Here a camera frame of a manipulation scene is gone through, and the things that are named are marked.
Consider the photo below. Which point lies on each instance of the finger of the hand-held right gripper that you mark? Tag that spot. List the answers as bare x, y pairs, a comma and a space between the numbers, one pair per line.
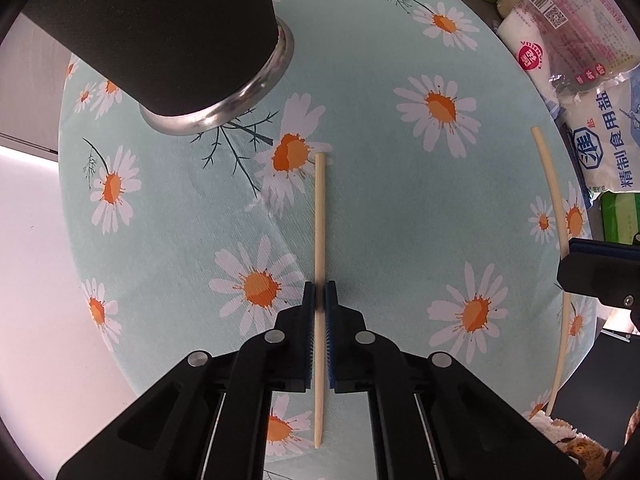
600, 272

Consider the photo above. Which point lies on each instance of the clear pink print packet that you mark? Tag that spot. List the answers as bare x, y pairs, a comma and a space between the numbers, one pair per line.
580, 30

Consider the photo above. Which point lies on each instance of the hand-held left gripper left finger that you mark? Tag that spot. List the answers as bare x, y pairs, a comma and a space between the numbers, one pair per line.
309, 320

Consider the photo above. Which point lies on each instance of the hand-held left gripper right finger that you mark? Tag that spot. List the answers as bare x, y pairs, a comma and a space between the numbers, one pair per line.
330, 320

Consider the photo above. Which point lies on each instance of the black utensil holder steel base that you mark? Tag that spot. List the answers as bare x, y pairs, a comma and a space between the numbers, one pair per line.
150, 25

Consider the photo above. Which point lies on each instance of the bamboo chopstick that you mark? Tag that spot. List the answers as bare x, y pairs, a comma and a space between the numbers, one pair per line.
320, 210
550, 180

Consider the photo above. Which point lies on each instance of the bright green plastic packet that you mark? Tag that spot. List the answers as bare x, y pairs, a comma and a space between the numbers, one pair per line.
620, 215

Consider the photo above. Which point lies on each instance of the white bag red logo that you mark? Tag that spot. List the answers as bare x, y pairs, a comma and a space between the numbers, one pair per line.
530, 55

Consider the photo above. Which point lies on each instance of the fuzzy brown white cloth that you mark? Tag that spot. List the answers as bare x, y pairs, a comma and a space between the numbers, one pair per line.
565, 435

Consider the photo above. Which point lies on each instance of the daisy print tablecloth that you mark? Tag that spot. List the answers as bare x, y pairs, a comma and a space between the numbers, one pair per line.
400, 210

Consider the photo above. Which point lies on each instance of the white salt bag blue print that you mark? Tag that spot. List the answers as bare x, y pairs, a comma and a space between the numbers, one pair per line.
610, 145

